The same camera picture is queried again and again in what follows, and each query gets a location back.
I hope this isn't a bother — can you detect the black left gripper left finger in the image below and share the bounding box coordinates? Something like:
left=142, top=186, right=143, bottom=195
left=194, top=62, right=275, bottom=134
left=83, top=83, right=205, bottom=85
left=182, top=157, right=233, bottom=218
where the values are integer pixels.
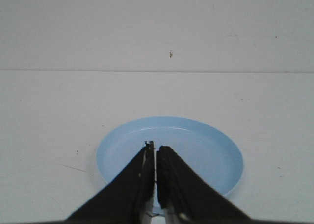
left=67, top=141, right=155, bottom=221

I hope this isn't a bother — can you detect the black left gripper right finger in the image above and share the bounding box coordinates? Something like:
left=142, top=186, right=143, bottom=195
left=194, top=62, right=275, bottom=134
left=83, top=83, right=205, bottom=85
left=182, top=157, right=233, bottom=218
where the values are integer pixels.
left=156, top=146, right=251, bottom=221

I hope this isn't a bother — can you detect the light blue round plate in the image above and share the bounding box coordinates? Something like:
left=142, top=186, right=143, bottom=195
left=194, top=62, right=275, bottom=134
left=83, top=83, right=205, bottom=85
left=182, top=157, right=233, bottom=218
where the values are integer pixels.
left=96, top=116, right=243, bottom=197

